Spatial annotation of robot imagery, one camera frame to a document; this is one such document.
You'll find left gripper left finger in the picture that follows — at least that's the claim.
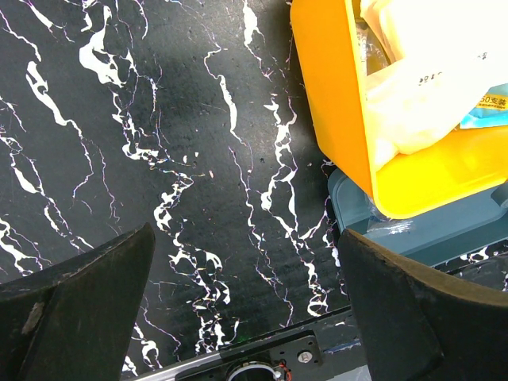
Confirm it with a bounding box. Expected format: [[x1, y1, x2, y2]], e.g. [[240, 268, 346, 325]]
[[1, 224, 155, 380]]

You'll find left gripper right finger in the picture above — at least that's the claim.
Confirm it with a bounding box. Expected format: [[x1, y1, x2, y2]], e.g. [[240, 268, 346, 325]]
[[338, 229, 507, 380]]

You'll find blue divided tray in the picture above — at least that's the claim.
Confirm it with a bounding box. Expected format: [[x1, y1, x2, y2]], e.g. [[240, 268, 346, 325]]
[[328, 169, 507, 266]]

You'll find cotton swab bag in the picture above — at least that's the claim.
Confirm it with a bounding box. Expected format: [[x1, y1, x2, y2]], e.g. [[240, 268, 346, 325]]
[[460, 84, 508, 129]]

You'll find cotton ball bag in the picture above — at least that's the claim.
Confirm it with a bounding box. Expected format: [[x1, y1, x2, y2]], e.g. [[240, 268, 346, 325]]
[[360, 1, 507, 169]]

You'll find yellow medicine box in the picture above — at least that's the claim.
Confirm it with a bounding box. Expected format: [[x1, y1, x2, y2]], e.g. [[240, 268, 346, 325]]
[[291, 1, 507, 219]]

